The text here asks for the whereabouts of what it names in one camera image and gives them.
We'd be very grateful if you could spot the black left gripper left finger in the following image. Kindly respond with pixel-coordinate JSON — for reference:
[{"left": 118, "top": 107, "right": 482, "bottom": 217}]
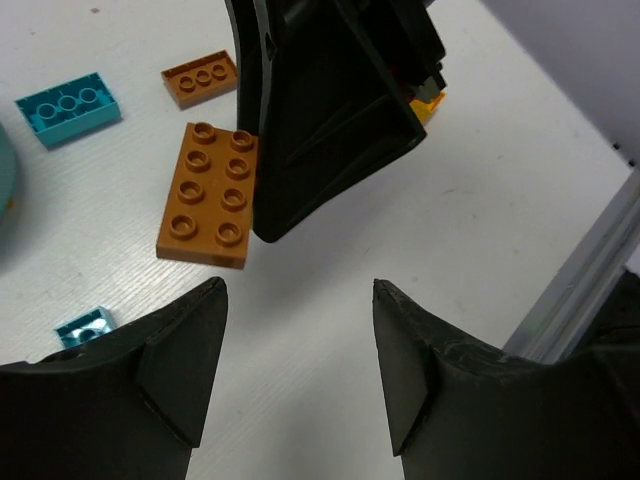
[{"left": 1, "top": 277, "right": 228, "bottom": 479}]

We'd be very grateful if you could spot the aluminium right table rail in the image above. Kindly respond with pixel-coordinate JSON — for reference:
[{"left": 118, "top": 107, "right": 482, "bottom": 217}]
[{"left": 503, "top": 168, "right": 639, "bottom": 364}]

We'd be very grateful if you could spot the orange 2x3 lego brick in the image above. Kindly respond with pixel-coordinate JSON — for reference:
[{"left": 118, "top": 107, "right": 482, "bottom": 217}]
[{"left": 156, "top": 122, "right": 259, "bottom": 269}]

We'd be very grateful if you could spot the dark orange long lego brick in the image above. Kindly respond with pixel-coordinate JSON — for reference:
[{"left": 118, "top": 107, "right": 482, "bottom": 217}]
[{"left": 161, "top": 50, "right": 238, "bottom": 110}]

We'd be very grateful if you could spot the small teal square lego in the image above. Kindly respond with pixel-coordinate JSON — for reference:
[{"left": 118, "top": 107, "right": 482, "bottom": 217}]
[{"left": 54, "top": 306, "right": 117, "bottom": 349}]

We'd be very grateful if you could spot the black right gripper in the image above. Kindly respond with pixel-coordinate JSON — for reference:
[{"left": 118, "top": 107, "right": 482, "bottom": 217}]
[{"left": 226, "top": 0, "right": 446, "bottom": 243}]

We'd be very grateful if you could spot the yellow small lego brick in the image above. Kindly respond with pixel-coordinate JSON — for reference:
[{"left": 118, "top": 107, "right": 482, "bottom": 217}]
[{"left": 409, "top": 92, "right": 446, "bottom": 125}]

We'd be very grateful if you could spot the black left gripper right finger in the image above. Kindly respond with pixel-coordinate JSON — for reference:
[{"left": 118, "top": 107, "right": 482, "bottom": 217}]
[{"left": 373, "top": 278, "right": 639, "bottom": 479}]

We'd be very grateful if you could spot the teal long lego brick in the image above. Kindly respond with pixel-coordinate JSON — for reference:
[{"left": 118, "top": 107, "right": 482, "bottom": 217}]
[{"left": 15, "top": 72, "right": 122, "bottom": 149}]

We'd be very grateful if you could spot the teal round divided container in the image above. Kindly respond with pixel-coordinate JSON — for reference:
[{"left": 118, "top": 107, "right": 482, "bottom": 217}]
[{"left": 0, "top": 125, "right": 17, "bottom": 217}]

